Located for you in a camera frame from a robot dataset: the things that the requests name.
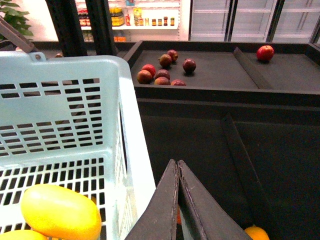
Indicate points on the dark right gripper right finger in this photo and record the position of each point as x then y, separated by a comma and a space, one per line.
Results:
202, 217

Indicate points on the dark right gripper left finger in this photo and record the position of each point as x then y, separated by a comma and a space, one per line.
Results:
159, 220

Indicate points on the orange yellow mango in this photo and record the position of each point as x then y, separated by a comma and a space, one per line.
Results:
59, 212

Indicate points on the light teal plastic basket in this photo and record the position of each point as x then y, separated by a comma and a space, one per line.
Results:
73, 122

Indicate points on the yellow lemon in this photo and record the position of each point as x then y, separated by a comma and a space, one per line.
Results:
22, 235

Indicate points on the brown basket handle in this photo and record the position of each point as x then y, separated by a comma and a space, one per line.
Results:
15, 37

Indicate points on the black fruit display tray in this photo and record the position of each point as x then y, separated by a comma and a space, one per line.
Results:
231, 72

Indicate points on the red pomegranate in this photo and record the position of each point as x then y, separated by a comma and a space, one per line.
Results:
265, 53

